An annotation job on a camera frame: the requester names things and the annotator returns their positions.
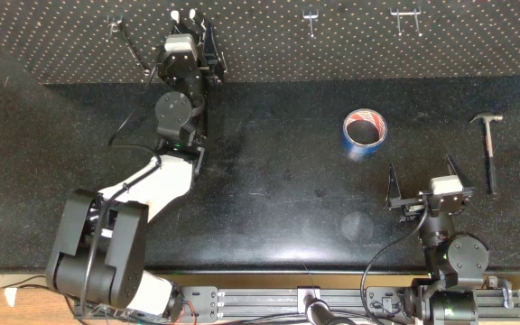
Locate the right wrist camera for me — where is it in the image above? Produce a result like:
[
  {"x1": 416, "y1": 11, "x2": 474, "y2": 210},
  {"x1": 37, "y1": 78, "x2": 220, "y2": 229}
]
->
[{"x1": 428, "y1": 174, "x2": 465, "y2": 197}]

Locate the black cable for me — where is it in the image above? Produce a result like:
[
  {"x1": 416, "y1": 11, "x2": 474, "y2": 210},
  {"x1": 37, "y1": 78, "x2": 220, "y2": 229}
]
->
[
  {"x1": 359, "y1": 205, "x2": 431, "y2": 325},
  {"x1": 79, "y1": 62, "x2": 164, "y2": 315}
]

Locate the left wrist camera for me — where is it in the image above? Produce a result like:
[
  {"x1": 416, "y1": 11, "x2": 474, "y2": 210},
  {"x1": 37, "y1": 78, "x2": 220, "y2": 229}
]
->
[{"x1": 163, "y1": 32, "x2": 200, "y2": 58}]

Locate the hammer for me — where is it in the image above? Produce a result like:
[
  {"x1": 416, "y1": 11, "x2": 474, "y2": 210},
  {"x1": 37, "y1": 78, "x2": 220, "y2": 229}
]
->
[{"x1": 469, "y1": 112, "x2": 505, "y2": 197}]

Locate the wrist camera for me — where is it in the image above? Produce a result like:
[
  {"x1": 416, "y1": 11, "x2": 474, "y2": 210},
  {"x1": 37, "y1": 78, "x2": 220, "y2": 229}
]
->
[
  {"x1": 428, "y1": 174, "x2": 465, "y2": 197},
  {"x1": 163, "y1": 32, "x2": 200, "y2": 58}
]

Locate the black pegboard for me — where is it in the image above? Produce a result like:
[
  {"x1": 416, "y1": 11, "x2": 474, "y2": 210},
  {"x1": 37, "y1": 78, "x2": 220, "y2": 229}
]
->
[{"x1": 0, "y1": 0, "x2": 520, "y2": 86}]

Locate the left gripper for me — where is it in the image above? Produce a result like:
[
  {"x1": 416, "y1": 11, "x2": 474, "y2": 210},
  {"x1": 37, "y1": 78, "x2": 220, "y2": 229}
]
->
[{"x1": 157, "y1": 19, "x2": 226, "y2": 88}]

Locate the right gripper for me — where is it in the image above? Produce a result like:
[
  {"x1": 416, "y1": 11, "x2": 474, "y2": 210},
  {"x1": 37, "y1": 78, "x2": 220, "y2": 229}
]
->
[{"x1": 385, "y1": 153, "x2": 475, "y2": 217}]

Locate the roll of blue tape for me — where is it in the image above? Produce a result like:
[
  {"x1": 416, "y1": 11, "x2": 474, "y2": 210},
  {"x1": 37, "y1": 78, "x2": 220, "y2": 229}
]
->
[{"x1": 341, "y1": 107, "x2": 389, "y2": 158}]

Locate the metal hook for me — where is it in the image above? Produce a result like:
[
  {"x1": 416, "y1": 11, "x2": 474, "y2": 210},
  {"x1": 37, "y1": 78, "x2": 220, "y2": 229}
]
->
[
  {"x1": 106, "y1": 12, "x2": 124, "y2": 31},
  {"x1": 302, "y1": 9, "x2": 320, "y2": 39},
  {"x1": 388, "y1": 5, "x2": 424, "y2": 38}
]

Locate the mounting rail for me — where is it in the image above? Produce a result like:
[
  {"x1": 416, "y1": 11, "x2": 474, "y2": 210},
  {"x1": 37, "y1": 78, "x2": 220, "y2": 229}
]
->
[{"x1": 73, "y1": 274, "x2": 520, "y2": 325}]

